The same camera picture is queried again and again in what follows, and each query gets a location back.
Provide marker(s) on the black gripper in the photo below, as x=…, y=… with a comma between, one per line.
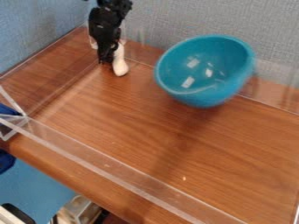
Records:
x=104, y=20

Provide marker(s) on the black and white object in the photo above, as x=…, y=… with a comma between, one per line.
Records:
x=11, y=215

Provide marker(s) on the blue plastic bowl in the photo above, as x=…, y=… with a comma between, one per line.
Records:
x=203, y=70

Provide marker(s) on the clear acrylic barrier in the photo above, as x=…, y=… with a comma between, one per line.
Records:
x=157, y=162

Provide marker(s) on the white and brown toy mushroom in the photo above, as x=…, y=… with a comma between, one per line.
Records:
x=119, y=64

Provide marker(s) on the metal frame under table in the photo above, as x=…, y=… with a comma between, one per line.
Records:
x=79, y=211

